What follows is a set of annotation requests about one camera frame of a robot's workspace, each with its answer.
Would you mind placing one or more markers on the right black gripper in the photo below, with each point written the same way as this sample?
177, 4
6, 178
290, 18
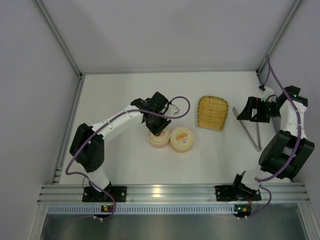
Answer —
251, 110

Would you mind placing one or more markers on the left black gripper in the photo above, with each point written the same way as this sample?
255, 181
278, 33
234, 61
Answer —
158, 125

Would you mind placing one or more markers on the cream lid pink label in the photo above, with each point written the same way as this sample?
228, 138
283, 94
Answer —
164, 137

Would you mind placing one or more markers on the cream lid orange label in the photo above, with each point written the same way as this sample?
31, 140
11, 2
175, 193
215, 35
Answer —
182, 137

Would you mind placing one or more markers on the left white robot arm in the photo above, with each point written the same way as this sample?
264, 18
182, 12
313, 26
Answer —
88, 145

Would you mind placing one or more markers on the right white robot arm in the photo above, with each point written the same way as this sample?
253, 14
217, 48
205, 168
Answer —
289, 149

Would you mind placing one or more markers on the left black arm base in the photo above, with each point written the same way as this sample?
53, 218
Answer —
91, 195

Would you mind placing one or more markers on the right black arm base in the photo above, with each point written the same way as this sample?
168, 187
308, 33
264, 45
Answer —
229, 193

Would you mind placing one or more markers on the pink bottom bowl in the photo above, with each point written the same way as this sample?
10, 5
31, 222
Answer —
159, 146

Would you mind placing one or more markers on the orange bottom bowl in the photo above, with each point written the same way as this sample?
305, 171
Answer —
181, 149

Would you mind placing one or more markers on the woven bamboo tray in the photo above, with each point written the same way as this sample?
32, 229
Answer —
212, 112

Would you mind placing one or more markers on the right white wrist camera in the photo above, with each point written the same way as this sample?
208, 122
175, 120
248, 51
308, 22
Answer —
267, 93

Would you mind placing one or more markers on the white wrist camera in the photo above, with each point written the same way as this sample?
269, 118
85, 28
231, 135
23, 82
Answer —
173, 110
267, 93

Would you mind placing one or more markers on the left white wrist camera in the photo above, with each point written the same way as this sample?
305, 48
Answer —
173, 110

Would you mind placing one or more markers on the aluminium front rail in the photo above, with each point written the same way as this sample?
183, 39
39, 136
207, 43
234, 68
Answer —
173, 194

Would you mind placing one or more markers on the slotted cable duct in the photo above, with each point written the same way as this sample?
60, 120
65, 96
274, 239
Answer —
141, 209

